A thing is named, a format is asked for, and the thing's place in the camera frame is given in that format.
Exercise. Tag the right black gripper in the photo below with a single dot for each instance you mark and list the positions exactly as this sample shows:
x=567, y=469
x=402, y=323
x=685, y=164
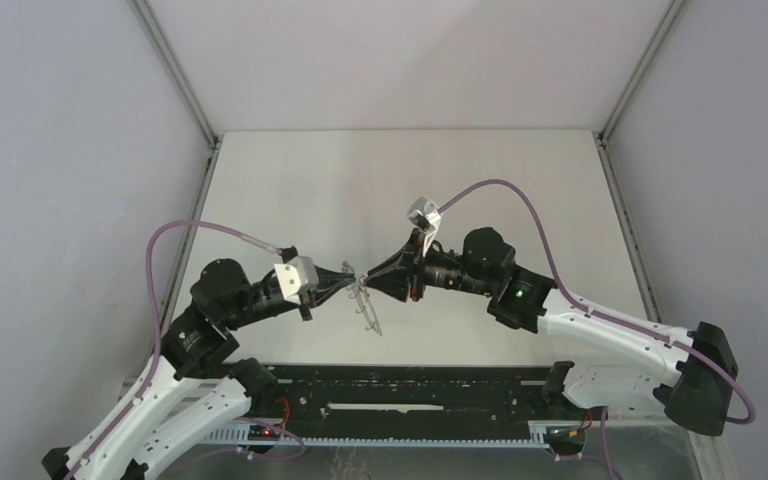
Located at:
x=402, y=271

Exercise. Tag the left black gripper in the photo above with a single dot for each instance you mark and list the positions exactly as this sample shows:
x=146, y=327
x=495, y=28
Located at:
x=322, y=292

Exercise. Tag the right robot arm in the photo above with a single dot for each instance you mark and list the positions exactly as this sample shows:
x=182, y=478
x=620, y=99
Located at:
x=687, y=373

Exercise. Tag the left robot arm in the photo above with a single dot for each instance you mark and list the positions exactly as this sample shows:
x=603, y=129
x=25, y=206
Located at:
x=141, y=437

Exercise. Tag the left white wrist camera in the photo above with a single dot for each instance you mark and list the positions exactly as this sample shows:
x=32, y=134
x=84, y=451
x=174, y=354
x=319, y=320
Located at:
x=296, y=276

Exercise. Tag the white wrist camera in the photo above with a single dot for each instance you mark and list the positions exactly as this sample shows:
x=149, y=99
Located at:
x=296, y=276
x=424, y=215

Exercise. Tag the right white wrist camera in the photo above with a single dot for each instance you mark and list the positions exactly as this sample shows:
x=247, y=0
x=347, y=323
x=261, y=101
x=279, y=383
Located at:
x=424, y=215

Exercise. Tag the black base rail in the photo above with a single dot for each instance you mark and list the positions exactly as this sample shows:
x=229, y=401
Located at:
x=417, y=402

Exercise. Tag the white cable duct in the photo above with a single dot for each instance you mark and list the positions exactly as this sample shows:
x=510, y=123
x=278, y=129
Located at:
x=244, y=434

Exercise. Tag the right aluminium frame post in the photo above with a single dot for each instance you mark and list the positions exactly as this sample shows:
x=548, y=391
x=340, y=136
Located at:
x=659, y=37

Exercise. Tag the aluminium frame post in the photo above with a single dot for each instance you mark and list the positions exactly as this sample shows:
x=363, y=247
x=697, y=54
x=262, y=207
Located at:
x=149, y=21
x=659, y=37

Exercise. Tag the left aluminium frame post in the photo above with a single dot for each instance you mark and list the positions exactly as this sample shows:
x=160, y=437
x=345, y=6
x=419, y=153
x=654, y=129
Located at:
x=149, y=21

